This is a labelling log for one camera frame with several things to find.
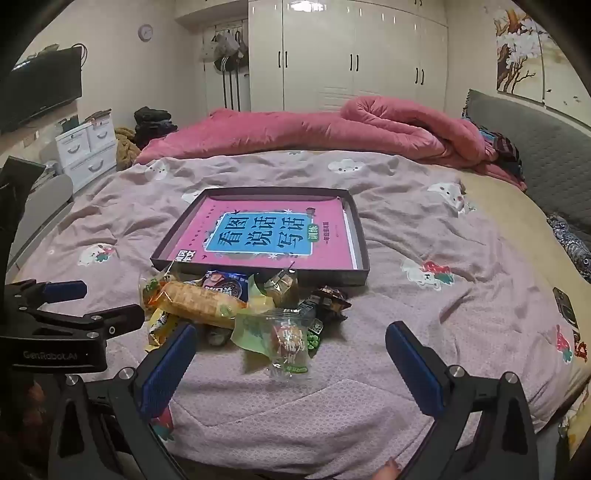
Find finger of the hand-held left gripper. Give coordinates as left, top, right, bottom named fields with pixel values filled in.
left=24, top=303, right=147, bottom=341
left=4, top=280, right=89, bottom=311

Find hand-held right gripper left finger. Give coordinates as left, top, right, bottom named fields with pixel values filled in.
left=48, top=322, right=198, bottom=480

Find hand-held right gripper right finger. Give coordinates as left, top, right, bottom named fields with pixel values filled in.
left=385, top=320, right=541, bottom=480

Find yellow snack packet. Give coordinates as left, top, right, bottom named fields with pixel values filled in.
left=147, top=306, right=184, bottom=354

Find clear nut brittle packet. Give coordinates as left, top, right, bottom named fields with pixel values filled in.
left=263, top=309, right=317, bottom=377
left=140, top=271, right=179, bottom=308

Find orange biscuit packet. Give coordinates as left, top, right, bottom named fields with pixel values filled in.
left=152, top=280, right=260, bottom=330

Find light green snack packet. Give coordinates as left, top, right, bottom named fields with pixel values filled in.
left=231, top=314, right=278, bottom=359

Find blue cookie packet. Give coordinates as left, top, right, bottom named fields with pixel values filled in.
left=201, top=270, right=253, bottom=301

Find black green pea packet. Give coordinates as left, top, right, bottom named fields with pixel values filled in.
left=295, top=285, right=352, bottom=359

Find dark shallow cardboard box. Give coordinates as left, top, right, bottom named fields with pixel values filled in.
left=150, top=186, right=371, bottom=286

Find clear cake packet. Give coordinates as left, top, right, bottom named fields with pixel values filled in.
left=263, top=265, right=301, bottom=309

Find printed lilac bedsheet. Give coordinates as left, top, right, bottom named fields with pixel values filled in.
left=9, top=148, right=579, bottom=480

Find dark wooden cabinet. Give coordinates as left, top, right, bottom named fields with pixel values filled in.
left=0, top=156, right=47, bottom=283

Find white drawer cabinet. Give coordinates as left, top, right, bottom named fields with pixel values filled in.
left=55, top=115, right=118, bottom=193

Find yellow knitted blanket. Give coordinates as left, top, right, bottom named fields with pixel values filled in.
left=115, top=127, right=142, bottom=172

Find black phone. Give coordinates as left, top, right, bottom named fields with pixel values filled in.
left=553, top=287, right=581, bottom=330

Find pink book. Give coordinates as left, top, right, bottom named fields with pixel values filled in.
left=168, top=196, right=357, bottom=269

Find beige bed sheet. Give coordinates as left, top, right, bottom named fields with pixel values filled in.
left=455, top=168, right=591, bottom=444

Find dark clothes pile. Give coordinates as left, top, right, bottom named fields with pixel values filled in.
left=134, top=107, right=178, bottom=137

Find dark patterned pillow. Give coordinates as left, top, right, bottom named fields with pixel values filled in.
left=547, top=215, right=591, bottom=282

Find black television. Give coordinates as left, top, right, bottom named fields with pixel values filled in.
left=0, top=46, right=83, bottom=135

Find striped dark clothing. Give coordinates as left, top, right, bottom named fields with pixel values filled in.
left=478, top=129, right=525, bottom=181

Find pink quilt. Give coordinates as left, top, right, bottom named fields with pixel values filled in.
left=134, top=96, right=527, bottom=193

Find grey padded headboard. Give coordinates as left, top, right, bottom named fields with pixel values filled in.
left=463, top=89, right=591, bottom=232

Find hanging bags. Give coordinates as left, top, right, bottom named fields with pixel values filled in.
left=199, top=28, right=250, bottom=73

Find white wardrobe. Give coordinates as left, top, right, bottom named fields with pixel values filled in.
left=174, top=0, right=449, bottom=114

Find blossom wall painting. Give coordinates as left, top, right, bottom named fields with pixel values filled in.
left=493, top=4, right=591, bottom=121

